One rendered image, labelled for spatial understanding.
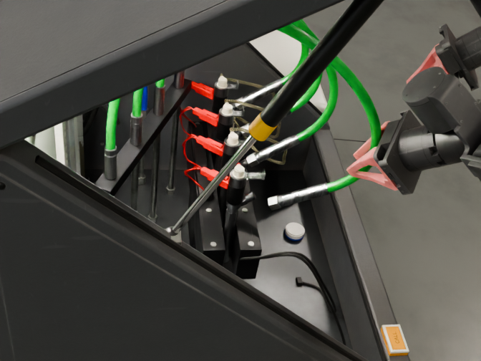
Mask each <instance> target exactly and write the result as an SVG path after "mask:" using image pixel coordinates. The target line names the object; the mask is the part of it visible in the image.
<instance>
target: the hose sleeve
mask: <svg viewBox="0 0 481 361"><path fill-rule="evenodd" d="M326 184H327V183H322V184H318V185H316V186H311V187H308V188H303V189H301V190H297V191H293V192H290V193H285V194H283V195H279V196H278V204H279V206H281V207H283V206H290V205H291V204H295V203H299V202H302V201H307V200H309V199H312V198H318V197H320V196H325V195H328V194H330V193H329V192H328V189H327V186H326Z"/></svg>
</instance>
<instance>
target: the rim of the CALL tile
mask: <svg viewBox="0 0 481 361"><path fill-rule="evenodd" d="M385 327H399V330H400V332H401V335H402V339H403V341H404V345H405V347H406V349H405V350H393V349H392V346H391V343H390V341H389V337H388V334H387V331H386V328H385ZM382 329H383V332H384V336H385V338H386V341H387V345H388V348H389V351H390V354H394V353H409V349H408V346H407V343H406V341H405V338H404V335H403V332H402V328H401V326H400V324H389V325H382Z"/></svg>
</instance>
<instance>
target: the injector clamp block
mask: <svg viewBox="0 0 481 361"><path fill-rule="evenodd" d="M194 123H195V124H201V125H202V127H203V137H204V138H209V134H208V125H207V122H194ZM205 153H206V158H207V164H208V169H210V170H212V169H214V168H213V159H212V154H211V151H209V150H207V149H205ZM185 154H186V156H187V159H188V160H190V161H192V162H194V157H193V146H192V140H191V139H189V140H187V142H186V148H185ZM187 167H188V170H189V169H191V168H193V167H195V165H194V164H192V163H190V162H188V161H187ZM188 175H189V176H190V177H191V178H192V179H193V180H194V181H196V175H195V170H191V171H189V172H188ZM188 180H189V187H190V195H189V203H188V208H189V207H191V205H192V204H193V203H194V202H195V200H196V199H197V198H198V188H197V184H196V183H195V182H194V181H193V180H191V179H190V178H188ZM250 192H251V189H250V185H249V181H248V180H247V181H246V186H245V191H244V194H247V193H250ZM218 200H219V197H218V193H217V189H215V190H214V191H213V193H212V197H211V201H206V202H205V203H204V204H203V205H202V206H201V207H200V208H199V209H198V210H197V212H196V213H195V214H194V215H193V217H192V218H191V219H190V220H189V221H188V230H189V238H190V246H191V247H193V248H194V249H196V250H198V251H199V252H200V253H202V254H204V255H205V256H207V257H208V258H210V259H212V260H213V261H214V262H216V263H218V264H220V265H221V266H223V262H224V258H225V242H224V236H223V232H224V227H225V226H224V227H222V222H221V217H220V207H219V202H218ZM261 252H262V247H261V240H260V236H259V232H258V225H257V221H256V215H255V211H254V207H253V201H250V202H248V204H246V205H244V206H241V207H240V208H239V209H238V217H237V219H236V223H235V231H234V234H233V243H232V246H231V251H230V255H231V259H232V265H233V273H234V274H235V275H236V276H238V277H240V278H241V279H255V278H256V274H257V271H258V265H259V261H260V259H254V260H242V261H241V260H240V258H243V257H252V256H260V255H261Z"/></svg>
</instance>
